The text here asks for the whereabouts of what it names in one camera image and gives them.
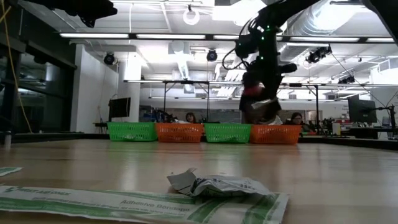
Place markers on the black background frame rig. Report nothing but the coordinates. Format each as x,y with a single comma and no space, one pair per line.
316,105
186,82

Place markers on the white round ceiling lamp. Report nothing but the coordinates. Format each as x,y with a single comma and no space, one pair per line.
191,23

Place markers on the metal bottle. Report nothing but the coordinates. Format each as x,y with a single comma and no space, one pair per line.
7,140

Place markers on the black round ceiling fixture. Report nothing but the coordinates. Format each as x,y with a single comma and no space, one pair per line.
212,55
109,58

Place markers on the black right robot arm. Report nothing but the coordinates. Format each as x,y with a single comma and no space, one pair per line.
295,9

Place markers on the long ceiling light strip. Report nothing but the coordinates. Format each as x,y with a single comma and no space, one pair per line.
93,35

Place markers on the black background robot arm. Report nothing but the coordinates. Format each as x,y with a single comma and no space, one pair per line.
164,116

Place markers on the green plastic basket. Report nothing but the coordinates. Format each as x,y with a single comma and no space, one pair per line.
132,132
228,133

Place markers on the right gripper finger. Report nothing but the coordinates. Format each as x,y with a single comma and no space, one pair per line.
261,113

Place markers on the orange-red plastic basket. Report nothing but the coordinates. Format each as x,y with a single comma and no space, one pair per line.
179,133
275,134

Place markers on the person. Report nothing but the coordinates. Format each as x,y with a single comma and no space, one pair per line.
190,117
297,119

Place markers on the silver ceiling duct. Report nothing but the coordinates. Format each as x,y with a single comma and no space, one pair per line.
298,46

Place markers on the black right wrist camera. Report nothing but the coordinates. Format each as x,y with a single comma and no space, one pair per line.
245,46

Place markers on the black ceiling spotlight cluster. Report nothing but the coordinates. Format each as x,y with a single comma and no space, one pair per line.
346,80
317,55

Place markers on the black computer monitor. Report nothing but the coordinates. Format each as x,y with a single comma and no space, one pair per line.
361,110
119,107

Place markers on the green striped adhesive bandage packet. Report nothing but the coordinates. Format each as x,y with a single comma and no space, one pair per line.
93,203
276,121
264,207
264,102
7,170

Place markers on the white packet dark print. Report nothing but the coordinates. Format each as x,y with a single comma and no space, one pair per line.
217,185

